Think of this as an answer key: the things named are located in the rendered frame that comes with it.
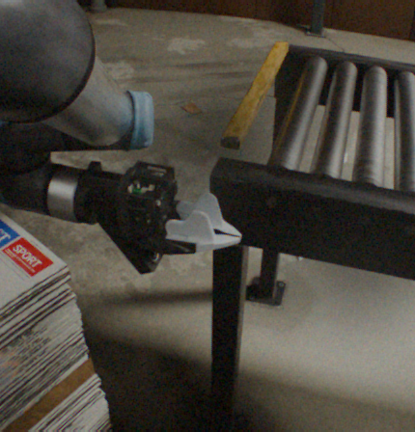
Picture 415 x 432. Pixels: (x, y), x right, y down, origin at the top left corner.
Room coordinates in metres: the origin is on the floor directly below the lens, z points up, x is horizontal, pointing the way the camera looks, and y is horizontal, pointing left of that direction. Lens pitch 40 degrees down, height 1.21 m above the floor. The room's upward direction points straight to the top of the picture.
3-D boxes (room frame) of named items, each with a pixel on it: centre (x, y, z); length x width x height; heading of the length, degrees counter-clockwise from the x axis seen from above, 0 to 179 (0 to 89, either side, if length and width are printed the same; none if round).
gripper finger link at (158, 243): (0.48, 0.05, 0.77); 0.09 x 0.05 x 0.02; 72
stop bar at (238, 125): (0.85, -0.10, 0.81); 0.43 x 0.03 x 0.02; 163
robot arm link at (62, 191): (0.54, 0.18, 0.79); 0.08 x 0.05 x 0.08; 162
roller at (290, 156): (0.81, -0.17, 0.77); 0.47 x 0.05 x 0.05; 163
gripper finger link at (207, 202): (0.50, 0.00, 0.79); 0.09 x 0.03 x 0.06; 72
